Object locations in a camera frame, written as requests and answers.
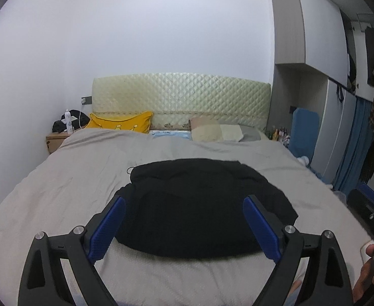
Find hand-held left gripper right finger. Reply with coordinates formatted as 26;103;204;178
243;194;355;306

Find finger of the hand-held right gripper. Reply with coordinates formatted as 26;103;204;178
358;183;374;206
347;189;374;225

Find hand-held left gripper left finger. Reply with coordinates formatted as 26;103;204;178
18;194;127;306

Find black puffer jacket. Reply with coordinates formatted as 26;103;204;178
114;158;299;260

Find dark hanging clothes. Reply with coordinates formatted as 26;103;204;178
365;27;374;86

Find person's right hand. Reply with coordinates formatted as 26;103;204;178
353;242;374;305

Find blue curtain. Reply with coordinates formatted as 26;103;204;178
332;97;374;193

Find person's blue jeans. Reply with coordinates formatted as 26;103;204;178
61;280;305;306

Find blue padded board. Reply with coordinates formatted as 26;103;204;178
288;108;319;169

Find grey pillow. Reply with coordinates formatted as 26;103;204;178
238;125;267;141

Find group of small bottles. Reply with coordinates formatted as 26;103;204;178
268;127;292;142

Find pale yellow pillow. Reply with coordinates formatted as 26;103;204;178
220;124;245;142

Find wooden nightstand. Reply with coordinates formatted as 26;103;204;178
46;131;73;156

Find cream pillow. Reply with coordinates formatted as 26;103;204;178
191;124;226;142

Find black bag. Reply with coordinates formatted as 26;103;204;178
52;110;91;133

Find white bottle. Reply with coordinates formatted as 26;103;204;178
64;110;74;133

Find light blue printed cloth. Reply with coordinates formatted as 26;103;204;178
149;130;192;140

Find pink pillow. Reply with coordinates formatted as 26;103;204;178
189;117;221;130

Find cream quilted headboard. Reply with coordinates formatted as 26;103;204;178
92;73;272;132

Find grey white wardrobe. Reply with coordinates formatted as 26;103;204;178
270;0;374;192

